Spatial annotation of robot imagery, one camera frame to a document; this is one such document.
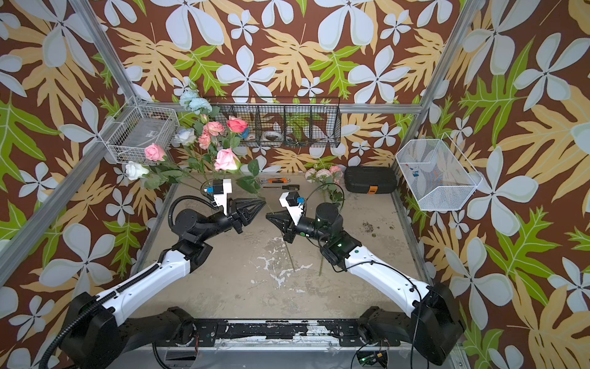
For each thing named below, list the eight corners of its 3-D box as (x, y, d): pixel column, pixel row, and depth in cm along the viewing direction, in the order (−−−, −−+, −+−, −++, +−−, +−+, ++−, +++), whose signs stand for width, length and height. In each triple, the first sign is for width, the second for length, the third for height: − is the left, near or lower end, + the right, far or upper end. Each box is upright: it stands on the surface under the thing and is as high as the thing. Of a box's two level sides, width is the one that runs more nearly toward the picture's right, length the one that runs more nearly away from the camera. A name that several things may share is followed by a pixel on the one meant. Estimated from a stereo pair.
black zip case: (346, 195, 114) (348, 187, 109) (341, 171, 125) (343, 163, 120) (400, 195, 114) (405, 187, 109) (391, 171, 125) (395, 163, 120)
